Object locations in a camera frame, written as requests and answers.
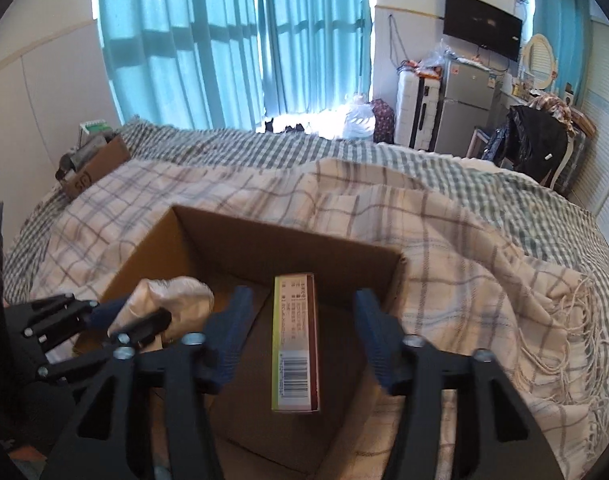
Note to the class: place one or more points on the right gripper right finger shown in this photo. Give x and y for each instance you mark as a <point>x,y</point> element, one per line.
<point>382,337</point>

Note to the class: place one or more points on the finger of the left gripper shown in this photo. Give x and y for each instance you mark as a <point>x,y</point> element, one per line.
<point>102,316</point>
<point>143,332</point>

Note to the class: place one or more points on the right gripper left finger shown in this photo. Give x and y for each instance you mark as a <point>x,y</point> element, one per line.
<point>225,334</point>

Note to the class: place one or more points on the cream lace cloth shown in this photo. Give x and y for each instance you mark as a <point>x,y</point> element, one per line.
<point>189,301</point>

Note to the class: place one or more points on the medicine box with barcode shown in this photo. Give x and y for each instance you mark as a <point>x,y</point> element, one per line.
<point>295,345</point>

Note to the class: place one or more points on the beige plaid blanket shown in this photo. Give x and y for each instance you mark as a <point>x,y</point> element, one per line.
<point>467,285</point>

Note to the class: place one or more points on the large cardboard box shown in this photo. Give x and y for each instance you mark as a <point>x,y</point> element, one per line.
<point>223,251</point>

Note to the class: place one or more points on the small cardboard box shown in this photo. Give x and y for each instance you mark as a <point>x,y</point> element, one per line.
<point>100,151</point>

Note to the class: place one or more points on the green checked bed sheet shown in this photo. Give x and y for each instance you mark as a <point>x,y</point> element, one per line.
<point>63,241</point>

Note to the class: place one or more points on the dark patterned bag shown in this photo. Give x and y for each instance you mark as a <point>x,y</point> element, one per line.
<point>385,122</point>

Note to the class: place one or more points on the black shoes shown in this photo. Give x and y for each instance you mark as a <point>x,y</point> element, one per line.
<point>269,127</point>

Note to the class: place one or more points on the large water jug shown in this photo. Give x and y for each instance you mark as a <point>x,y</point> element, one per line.
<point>359,120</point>

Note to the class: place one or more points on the white suitcase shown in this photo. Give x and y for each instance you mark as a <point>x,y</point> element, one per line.
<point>416,108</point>

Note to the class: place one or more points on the chair with black jacket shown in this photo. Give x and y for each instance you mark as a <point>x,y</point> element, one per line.
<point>546,139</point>

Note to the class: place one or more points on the silver small refrigerator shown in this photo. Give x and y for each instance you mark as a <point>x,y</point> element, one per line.
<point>465,99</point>

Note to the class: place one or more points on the white wardrobe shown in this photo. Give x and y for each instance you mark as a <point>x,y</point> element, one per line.
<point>592,188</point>

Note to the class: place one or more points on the teal window curtain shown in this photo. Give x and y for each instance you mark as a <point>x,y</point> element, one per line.
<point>202,64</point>

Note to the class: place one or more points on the white oval mirror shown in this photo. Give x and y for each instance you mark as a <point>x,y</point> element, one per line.
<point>539,62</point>

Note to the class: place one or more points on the teal right curtain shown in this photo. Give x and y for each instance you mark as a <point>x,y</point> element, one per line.
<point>567,26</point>

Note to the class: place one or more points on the black wall television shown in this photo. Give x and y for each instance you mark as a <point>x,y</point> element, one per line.
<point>486,26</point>

